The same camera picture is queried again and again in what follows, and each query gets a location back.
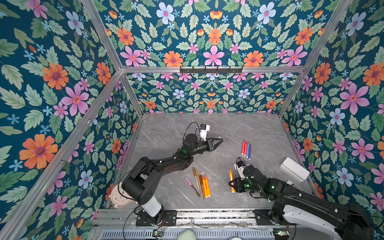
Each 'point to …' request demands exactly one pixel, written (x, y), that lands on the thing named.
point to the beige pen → (199, 184)
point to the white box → (294, 169)
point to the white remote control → (289, 182)
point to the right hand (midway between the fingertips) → (228, 183)
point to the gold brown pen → (195, 175)
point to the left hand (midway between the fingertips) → (224, 138)
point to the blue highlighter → (248, 150)
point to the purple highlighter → (250, 152)
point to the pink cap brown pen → (188, 181)
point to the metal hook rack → (211, 70)
